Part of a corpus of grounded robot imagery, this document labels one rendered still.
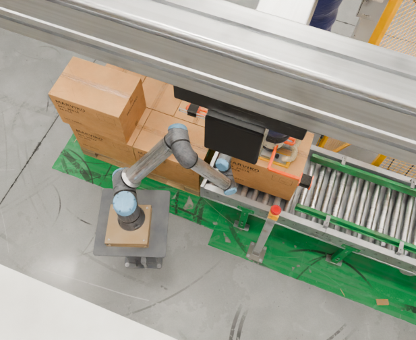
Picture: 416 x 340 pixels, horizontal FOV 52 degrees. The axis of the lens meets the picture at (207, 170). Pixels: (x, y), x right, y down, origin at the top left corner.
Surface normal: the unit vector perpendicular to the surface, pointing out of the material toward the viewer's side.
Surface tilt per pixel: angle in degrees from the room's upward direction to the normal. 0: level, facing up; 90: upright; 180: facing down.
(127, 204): 2
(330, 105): 90
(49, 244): 0
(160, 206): 0
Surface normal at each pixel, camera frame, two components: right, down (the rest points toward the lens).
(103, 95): 0.02, -0.44
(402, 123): -0.36, 0.83
